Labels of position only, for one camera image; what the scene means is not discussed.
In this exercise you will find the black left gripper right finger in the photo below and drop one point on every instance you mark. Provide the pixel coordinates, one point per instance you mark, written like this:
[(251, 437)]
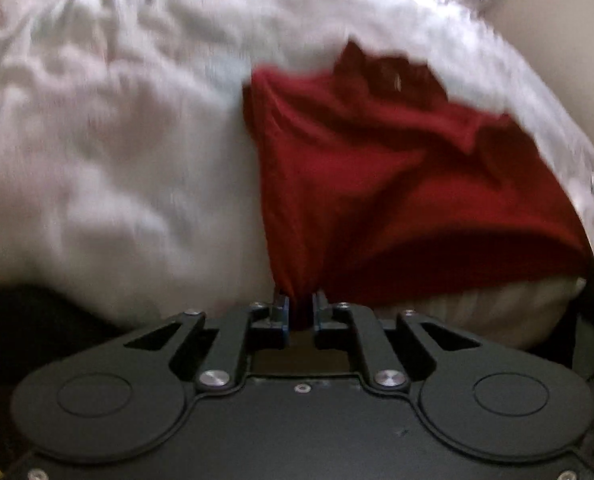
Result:
[(357, 331)]

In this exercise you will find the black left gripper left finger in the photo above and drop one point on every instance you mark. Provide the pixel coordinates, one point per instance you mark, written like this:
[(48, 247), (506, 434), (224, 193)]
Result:
[(241, 334)]

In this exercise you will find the dark red garment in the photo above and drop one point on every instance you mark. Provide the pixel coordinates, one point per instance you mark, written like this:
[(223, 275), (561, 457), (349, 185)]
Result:
[(376, 188)]

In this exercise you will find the white floral bed blanket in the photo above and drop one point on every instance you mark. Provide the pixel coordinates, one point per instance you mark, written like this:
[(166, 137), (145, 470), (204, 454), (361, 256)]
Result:
[(127, 179)]

